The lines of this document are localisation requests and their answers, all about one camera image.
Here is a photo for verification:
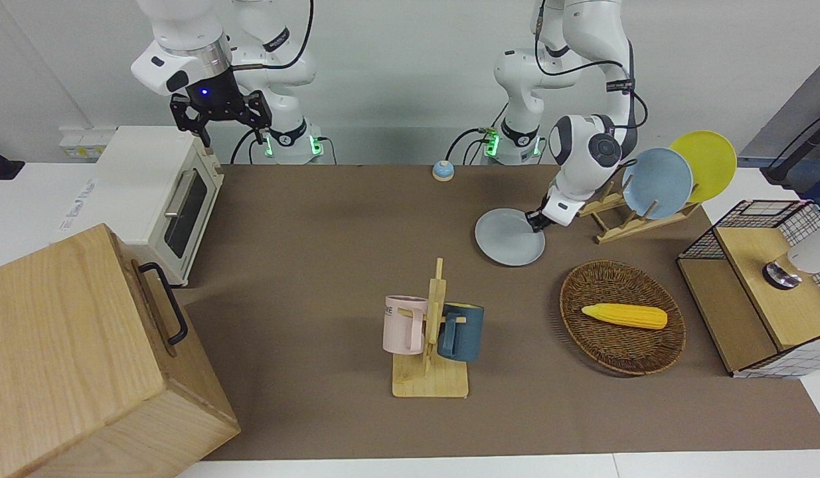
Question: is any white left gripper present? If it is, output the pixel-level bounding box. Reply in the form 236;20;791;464
526;191;581;232

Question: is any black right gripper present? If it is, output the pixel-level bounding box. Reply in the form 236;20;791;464
170;68;273;148

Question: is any gray round plate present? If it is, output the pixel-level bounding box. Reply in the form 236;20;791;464
475;208;546;267

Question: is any light blue plate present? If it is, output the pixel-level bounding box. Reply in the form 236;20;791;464
621;147;694;220

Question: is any yellow plate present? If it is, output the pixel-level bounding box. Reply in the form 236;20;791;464
669;130;738;204

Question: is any wooden dish rack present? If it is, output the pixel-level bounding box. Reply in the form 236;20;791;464
578;181;702;245

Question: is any white toaster oven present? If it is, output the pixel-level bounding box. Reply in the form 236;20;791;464
58;125;225;287

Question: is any yellow corn cob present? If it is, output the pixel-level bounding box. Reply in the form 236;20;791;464
581;303;668;331

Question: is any dark blue mug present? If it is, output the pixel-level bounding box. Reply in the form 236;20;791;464
438;303;485;363

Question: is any brown wicker basket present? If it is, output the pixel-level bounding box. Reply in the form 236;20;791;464
560;260;687;377

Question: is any pink mug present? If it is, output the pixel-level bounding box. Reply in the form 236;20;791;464
382;295;429;356

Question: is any brown table mat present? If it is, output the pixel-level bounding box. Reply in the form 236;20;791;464
177;164;820;461

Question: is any wooden mug tree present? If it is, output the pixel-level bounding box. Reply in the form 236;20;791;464
392;258;470;399

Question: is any grid-pattern box with wooden top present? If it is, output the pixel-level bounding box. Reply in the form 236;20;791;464
677;199;820;379

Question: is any white cylinder with glass base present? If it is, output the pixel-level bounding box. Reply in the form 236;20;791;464
763;221;820;290

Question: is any gray partition panel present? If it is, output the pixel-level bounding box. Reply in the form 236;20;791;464
740;50;820;160

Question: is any large wooden box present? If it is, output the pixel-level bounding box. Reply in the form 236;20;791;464
0;223;241;478

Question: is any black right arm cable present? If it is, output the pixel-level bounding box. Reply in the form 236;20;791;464
229;0;316;71

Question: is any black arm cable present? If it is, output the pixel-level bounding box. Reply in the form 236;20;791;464
533;0;649;133
229;0;316;71

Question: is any white wall power strip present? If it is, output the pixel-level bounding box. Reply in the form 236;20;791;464
59;128;116;159

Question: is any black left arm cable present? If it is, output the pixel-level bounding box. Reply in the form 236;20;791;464
533;0;649;133

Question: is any black metal box handle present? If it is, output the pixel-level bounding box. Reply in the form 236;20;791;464
138;262;189;347

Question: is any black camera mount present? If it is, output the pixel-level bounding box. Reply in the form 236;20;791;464
760;110;820;188
0;141;26;182

